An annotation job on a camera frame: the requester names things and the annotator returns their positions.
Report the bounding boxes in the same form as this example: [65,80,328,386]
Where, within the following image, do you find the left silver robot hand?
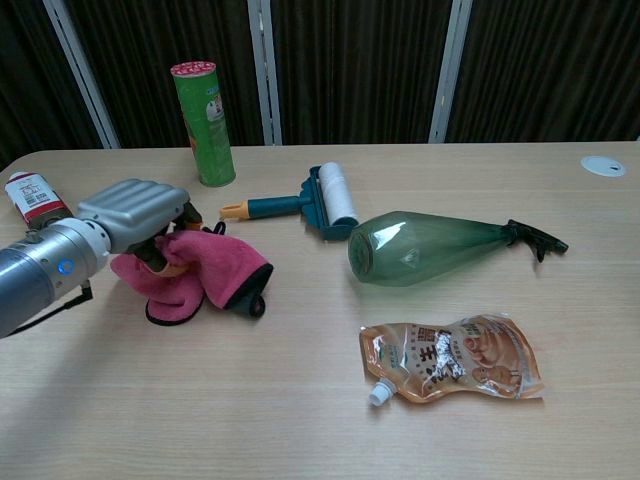
[77,178,204,279]

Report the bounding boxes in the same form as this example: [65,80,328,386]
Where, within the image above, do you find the pink cloth with black trim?
[109,221,275,327]

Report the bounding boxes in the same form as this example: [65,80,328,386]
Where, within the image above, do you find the red white drink bottle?
[4,171,74,232]

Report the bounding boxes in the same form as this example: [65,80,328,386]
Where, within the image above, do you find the green chip can red lid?
[170,60,237,188]

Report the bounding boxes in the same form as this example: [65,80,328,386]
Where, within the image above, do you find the teal lint roller orange tip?
[219,161,360,242]

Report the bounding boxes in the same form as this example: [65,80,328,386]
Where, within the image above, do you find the green spray bottle black trigger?
[347,210,570,288]

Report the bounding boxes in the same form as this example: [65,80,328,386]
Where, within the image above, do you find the orange sauce pouch white spout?
[358,313,546,406]

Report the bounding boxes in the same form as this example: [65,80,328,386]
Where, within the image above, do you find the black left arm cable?
[8,281,95,337]

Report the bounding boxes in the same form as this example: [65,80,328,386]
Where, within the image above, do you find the grey partition frame post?
[41,0,122,150]
[247,0,284,147]
[428,0,474,145]

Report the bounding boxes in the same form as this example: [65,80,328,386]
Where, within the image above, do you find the white table cable grommet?
[579,155,628,178]

